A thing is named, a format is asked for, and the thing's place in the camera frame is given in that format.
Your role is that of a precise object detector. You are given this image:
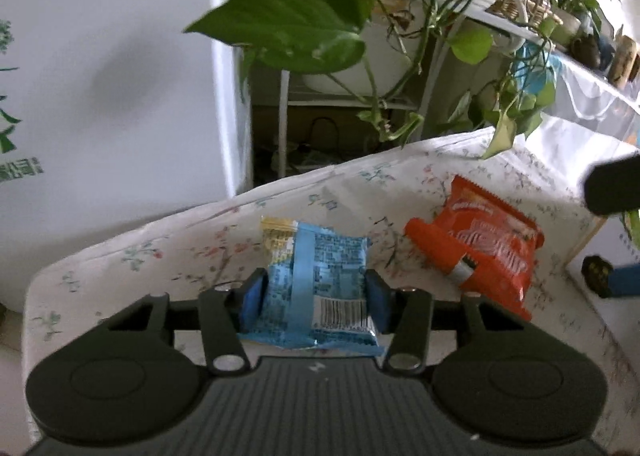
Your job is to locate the light blue plastic object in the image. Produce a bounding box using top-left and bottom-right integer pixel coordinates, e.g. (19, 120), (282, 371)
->
(514, 42), (557, 103)

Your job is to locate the floral tablecloth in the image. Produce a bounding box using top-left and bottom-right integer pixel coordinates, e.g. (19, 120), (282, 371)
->
(20, 125), (640, 443)

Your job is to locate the small dark plant pot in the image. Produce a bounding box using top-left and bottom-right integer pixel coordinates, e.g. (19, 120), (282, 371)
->
(570, 33), (603, 68)

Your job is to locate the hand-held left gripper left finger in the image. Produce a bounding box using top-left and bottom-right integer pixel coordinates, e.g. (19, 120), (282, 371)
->
(99, 268), (269, 378)

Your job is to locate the white metal plant rack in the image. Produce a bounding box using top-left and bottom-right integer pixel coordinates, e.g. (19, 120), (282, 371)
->
(276, 0), (640, 178)

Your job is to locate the black cable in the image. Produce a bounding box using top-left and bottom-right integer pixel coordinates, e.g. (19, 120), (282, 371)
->
(294, 117), (342, 163)

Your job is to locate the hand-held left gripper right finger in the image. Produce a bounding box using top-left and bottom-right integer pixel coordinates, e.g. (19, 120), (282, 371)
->
(363, 268), (532, 378)

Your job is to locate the trailing pothos plant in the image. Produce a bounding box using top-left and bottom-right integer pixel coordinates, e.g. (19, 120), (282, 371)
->
(183, 0), (392, 104)
(350, 0), (632, 160)

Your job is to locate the orange snack packet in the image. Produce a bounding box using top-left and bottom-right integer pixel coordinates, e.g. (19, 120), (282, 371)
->
(403, 174), (546, 322)

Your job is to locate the wicker basket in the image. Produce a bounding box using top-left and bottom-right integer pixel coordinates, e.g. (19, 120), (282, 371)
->
(486, 0), (564, 35)

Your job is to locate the white refrigerator with green print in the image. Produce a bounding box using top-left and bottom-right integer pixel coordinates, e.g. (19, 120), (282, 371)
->
(0, 0), (254, 318)

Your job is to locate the white planter pot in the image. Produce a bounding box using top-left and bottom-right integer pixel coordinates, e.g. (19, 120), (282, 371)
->
(299, 0), (507, 98)

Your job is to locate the cardboard box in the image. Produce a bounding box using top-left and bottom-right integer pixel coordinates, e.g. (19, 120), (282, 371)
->
(565, 208), (640, 354)

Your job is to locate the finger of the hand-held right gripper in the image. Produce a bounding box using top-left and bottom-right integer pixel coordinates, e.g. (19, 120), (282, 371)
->
(583, 155), (640, 217)
(607, 261), (640, 300)

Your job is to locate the light blue snack packet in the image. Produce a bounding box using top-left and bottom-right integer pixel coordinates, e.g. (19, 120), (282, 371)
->
(237, 215), (387, 358)

